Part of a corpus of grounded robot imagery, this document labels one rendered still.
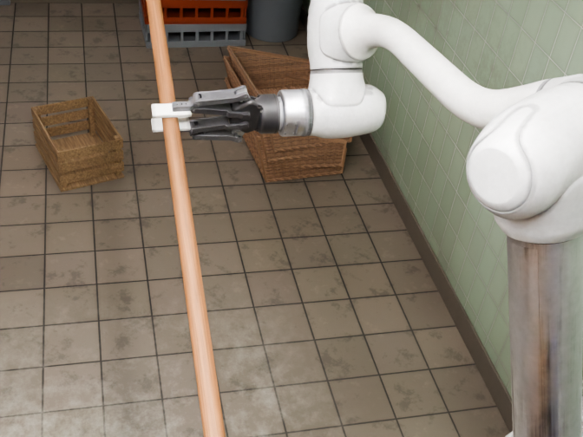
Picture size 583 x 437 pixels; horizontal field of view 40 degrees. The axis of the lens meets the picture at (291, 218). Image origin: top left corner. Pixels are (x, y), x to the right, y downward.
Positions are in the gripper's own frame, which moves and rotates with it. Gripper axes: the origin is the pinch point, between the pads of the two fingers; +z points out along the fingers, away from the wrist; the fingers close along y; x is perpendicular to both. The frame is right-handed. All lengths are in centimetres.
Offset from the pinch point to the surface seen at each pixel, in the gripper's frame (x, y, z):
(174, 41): 266, 212, -37
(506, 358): 5, 134, -123
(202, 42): 266, 213, -53
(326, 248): 83, 172, -82
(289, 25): 273, 207, -108
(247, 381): 18, 156, -34
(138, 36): 279, 219, -16
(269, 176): 136, 184, -67
